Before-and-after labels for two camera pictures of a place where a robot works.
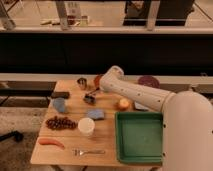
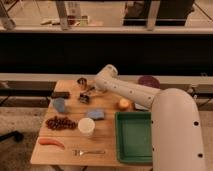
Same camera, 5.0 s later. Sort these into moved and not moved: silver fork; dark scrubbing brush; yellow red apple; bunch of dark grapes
Moved: dark scrubbing brush
Not moved: yellow red apple; silver fork; bunch of dark grapes
